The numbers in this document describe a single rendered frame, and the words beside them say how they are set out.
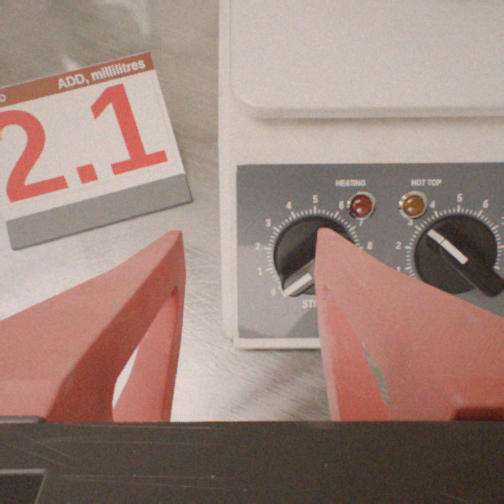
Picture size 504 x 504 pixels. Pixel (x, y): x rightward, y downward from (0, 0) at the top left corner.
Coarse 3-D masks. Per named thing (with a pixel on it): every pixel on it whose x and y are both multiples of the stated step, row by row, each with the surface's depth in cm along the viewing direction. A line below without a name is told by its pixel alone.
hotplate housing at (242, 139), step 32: (224, 0) 22; (224, 32) 22; (224, 64) 21; (224, 96) 21; (224, 128) 21; (256, 128) 20; (288, 128) 20; (320, 128) 20; (352, 128) 20; (384, 128) 20; (416, 128) 20; (448, 128) 20; (480, 128) 20; (224, 160) 21; (256, 160) 20; (288, 160) 20; (320, 160) 20; (352, 160) 20; (384, 160) 20; (416, 160) 20; (448, 160) 20; (480, 160) 20; (224, 192) 21; (224, 224) 21; (224, 256) 22; (224, 288) 22; (224, 320) 23
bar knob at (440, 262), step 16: (432, 224) 21; (448, 224) 21; (464, 224) 21; (480, 224) 21; (432, 240) 20; (448, 240) 19; (464, 240) 21; (480, 240) 21; (416, 256) 21; (432, 256) 21; (448, 256) 20; (464, 256) 20; (480, 256) 21; (496, 256) 21; (432, 272) 21; (448, 272) 21; (464, 272) 20; (480, 272) 20; (448, 288) 21; (464, 288) 21; (480, 288) 20; (496, 288) 20
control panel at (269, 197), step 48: (240, 192) 21; (288, 192) 21; (336, 192) 21; (384, 192) 21; (432, 192) 21; (480, 192) 21; (240, 240) 21; (384, 240) 21; (240, 288) 22; (240, 336) 22; (288, 336) 22
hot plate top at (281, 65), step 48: (240, 0) 19; (288, 0) 19; (336, 0) 19; (384, 0) 19; (480, 0) 19; (240, 48) 19; (288, 48) 19; (336, 48) 19; (384, 48) 19; (432, 48) 19; (480, 48) 19; (240, 96) 19; (288, 96) 18; (336, 96) 19; (384, 96) 19; (432, 96) 19; (480, 96) 19
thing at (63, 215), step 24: (168, 120) 26; (168, 168) 27; (72, 192) 26; (96, 192) 26; (120, 192) 26; (144, 192) 26; (168, 192) 26; (24, 216) 26; (48, 216) 26; (72, 216) 26; (96, 216) 26; (120, 216) 26; (24, 240) 26; (48, 240) 26
